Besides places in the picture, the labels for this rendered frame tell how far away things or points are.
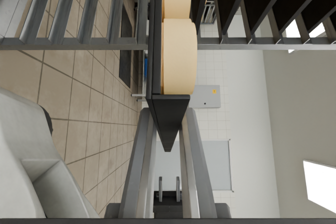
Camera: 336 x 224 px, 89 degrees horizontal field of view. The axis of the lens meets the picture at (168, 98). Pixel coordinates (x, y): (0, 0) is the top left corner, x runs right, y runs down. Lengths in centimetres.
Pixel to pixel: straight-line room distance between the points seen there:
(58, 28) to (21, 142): 48
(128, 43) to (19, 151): 43
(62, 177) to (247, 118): 412
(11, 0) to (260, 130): 429
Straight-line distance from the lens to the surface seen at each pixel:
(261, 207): 465
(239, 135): 422
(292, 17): 65
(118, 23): 66
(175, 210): 55
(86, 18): 70
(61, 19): 74
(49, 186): 35
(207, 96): 385
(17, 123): 32
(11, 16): 85
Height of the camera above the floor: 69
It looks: level
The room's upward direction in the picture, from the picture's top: 90 degrees clockwise
